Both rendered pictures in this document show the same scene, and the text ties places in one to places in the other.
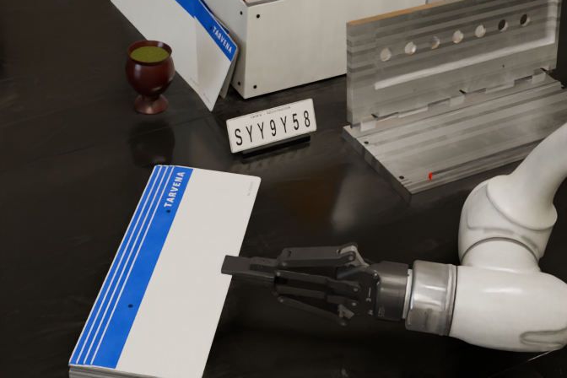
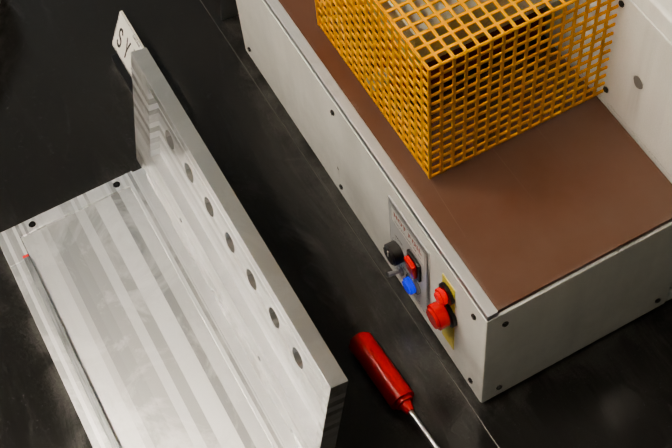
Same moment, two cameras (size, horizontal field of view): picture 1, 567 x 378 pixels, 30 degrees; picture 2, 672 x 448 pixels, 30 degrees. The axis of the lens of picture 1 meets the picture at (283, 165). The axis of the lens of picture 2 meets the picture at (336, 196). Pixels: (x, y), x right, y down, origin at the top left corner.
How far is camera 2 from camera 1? 203 cm
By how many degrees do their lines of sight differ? 64
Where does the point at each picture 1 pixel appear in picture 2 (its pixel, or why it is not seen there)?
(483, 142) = (117, 341)
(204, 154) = not seen: hidden behind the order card
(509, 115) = (193, 389)
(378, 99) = (153, 172)
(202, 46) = not seen: outside the picture
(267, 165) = (98, 86)
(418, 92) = (183, 228)
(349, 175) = (72, 176)
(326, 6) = (290, 55)
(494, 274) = not seen: outside the picture
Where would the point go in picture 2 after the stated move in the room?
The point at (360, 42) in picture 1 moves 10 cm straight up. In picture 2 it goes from (137, 83) to (117, 21)
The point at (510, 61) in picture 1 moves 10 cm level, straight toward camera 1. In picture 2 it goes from (266, 368) to (172, 346)
